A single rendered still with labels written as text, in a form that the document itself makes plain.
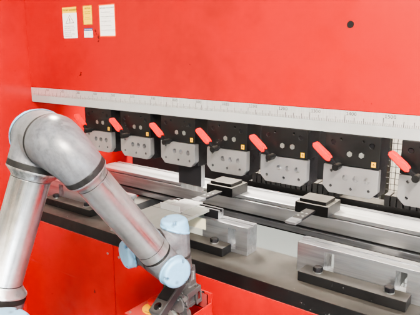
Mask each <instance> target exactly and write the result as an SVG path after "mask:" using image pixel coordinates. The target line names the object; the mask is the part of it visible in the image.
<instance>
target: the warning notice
mask: <svg viewBox="0 0 420 315"><path fill-rule="evenodd" d="M62 21H63V31H64V38H78V25H77V14H76V7H62Z"/></svg>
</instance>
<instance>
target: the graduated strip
mask: <svg viewBox="0 0 420 315"><path fill-rule="evenodd" d="M31 94H32V95H40V96H53V97H61V98H74V99H88V100H96V101H109V102H117V103H130V104H144V105H152V106H165V107H173V108H186V109H200V110H208V111H221V112H229V113H243V114H256V115H263V116H277V117H285V118H298V119H312V120H320V121H333V122H340V123H354V124H368V125H375V126H389V127H397V128H410V129H420V116H410V115H402V114H385V113H376V112H360V111H343V110H334V109H318V108H309V107H292V106H276V105H267V104H251V103H241V102H225V101H208V100H200V99H183V98H174V97H157V96H142V95H132V94H116V93H107V92H91V91H74V90H65V89H48V88H40V87H32V88H31Z"/></svg>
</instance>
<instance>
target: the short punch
mask: <svg viewBox="0 0 420 315"><path fill-rule="evenodd" d="M179 183H181V188H184V189H190V190H193V191H199V192H202V193H203V187H204V186H205V165H202V166H193V167H187V166H181V165H179Z"/></svg>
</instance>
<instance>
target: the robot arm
mask: <svg viewBox="0 0 420 315"><path fill-rule="evenodd" d="M9 143H10V145H11V146H10V148H9V153H8V155H7V160H6V166H7V168H8V169H9V170H10V173H11V174H10V177H9V181H8V184H7V188H6V192H5V195H4V199H3V202H2V206H1V210H0V315H29V314H28V313H27V312H26V311H24V310H23V308H24V303H25V301H26V297H27V294H28V292H27V291H26V289H25V287H24V286H23V281H24V277H25V274H26V270H27V268H28V263H29V259H30V257H31V252H32V250H33V246H34V241H35V238H36V234H37V231H38V227H39V223H40V220H41V216H42V213H43V209H44V205H45V202H46V198H47V196H48V192H49V187H50V185H51V183H52V182H53V181H54V180H56V179H58V180H59V181H61V182H62V183H63V184H64V185H65V186H66V187H67V189H68V190H69V191H77V192H78V193H79V194H80V196H81V197H82V198H83V199H84V200H85V201H86V202H87V203H88V204H89V205H90V206H91V207H92V208H93V209H94V211H95V212H96V213H97V214H98V215H99V216H100V217H101V218H102V220H103V221H104V222H105V223H106V224H107V225H108V226H109V227H110V228H111V229H112V230H113V231H114V232H115V233H116V235H117V236H118V237H119V238H120V239H121V240H122V241H121V242H120V244H119V256H120V258H121V261H122V263H123V264H124V266H125V267H126V268H128V269H131V268H136V267H137V266H141V267H142V268H144V269H145V270H146V271H147V272H149V273H150V274H152V275H153V276H154V277H155V278H156V279H158V280H159V281H160V283H161V284H164V285H165V286H164V288H163V289H162V291H161V292H160V293H159V295H158V297H157V298H156V300H155V301H154V302H153V304H152V306H151V307H150V308H149V312H150V314H151V315H191V311H190V309H189V308H190V307H192V306H193V305H195V303H196V304H199V303H200V302H201V301H202V293H201V285H200V284H198V283H196V269H195V264H192V261H191V247H190V238H189V234H190V231H189V224H188V219H187V218H186V217H185V216H183V215H180V214H170V215H167V216H165V217H163V218H162V219H161V224H160V228H157V229H156V227H155V226H154V225H153V224H152V222H151V221H150V220H149V219H148V218H147V217H146V215H145V214H144V213H143V212H142V211H141V210H140V208H139V207H138V206H137V204H136V203H135V202H134V201H133V200H132V199H131V198H130V196H129V195H128V194H127V192H126V191H125V190H124V189H123V188H122V187H121V185H120V184H119V183H118V182H117V181H116V180H115V178H114V177H113V176H112V175H111V173H110V172H109V171H108V170H107V169H106V160H105V159H104V158H103V156H102V155H101V154H100V152H99V151H98V150H97V149H96V147H95V146H94V144H93V143H92V142H91V141H90V139H89V138H88V137H87V136H86V134H85V133H84V131H83V130H82V129H81V128H80V127H79V126H78V125H77V124H76V123H75V122H74V121H73V120H72V119H70V118H68V117H66V116H63V115H61V114H56V113H55V112H53V111H50V110H48V109H31V110H28V111H24V112H22V113H21V114H20V115H18V116H17V117H16V118H15V119H14V121H13V122H12V124H11V126H10V128H9ZM198 291H200V298H198Z"/></svg>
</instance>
